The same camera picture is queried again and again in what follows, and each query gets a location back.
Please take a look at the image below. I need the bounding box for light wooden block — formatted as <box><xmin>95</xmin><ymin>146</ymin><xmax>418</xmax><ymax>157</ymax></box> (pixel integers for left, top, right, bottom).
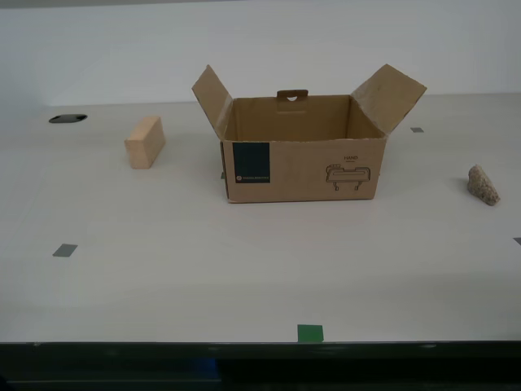
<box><xmin>124</xmin><ymin>116</ymin><xmax>167</xmax><ymax>170</ymax></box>

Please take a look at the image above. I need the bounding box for large green tape square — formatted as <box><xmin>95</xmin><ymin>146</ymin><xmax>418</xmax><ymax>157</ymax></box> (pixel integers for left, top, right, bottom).
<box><xmin>296</xmin><ymin>323</ymin><xmax>325</xmax><ymax>343</ymax></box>

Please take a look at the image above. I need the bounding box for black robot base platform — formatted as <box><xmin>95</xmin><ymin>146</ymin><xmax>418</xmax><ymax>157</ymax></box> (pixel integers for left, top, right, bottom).
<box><xmin>0</xmin><ymin>340</ymin><xmax>521</xmax><ymax>391</ymax></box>

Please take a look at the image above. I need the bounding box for cardboard box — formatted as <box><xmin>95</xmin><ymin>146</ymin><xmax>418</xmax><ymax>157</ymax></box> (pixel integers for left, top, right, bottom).
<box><xmin>190</xmin><ymin>64</ymin><xmax>428</xmax><ymax>204</ymax></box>

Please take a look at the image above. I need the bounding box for speckled beige rock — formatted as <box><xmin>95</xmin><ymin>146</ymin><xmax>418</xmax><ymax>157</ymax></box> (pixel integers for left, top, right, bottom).
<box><xmin>466</xmin><ymin>164</ymin><xmax>501</xmax><ymax>207</ymax></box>

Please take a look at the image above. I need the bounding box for black cable grommet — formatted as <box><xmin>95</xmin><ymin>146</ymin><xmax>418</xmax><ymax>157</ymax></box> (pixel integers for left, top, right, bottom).
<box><xmin>48</xmin><ymin>114</ymin><xmax>88</xmax><ymax>125</ymax></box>

